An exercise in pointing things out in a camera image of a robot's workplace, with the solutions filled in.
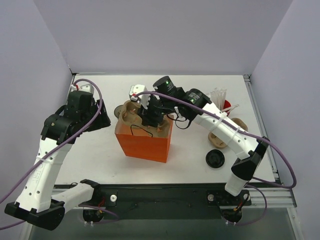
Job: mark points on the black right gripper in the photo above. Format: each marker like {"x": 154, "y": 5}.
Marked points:
{"x": 152, "y": 116}

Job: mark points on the black cup lid on table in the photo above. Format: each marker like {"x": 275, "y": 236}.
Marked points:
{"x": 215, "y": 158}

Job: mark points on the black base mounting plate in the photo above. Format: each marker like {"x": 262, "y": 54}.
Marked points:
{"x": 128, "y": 213}

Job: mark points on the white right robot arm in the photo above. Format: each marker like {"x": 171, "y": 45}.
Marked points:
{"x": 196, "y": 107}

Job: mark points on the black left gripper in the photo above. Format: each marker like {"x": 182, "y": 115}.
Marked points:
{"x": 99, "y": 116}

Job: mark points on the orange paper bag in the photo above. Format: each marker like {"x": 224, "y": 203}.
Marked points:
{"x": 143, "y": 142}

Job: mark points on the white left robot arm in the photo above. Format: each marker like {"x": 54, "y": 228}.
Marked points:
{"x": 36, "y": 204}

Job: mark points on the aluminium frame rail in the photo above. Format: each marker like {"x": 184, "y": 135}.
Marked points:
{"x": 270, "y": 197}

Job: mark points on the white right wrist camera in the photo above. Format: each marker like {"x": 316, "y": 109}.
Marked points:
{"x": 137, "y": 93}

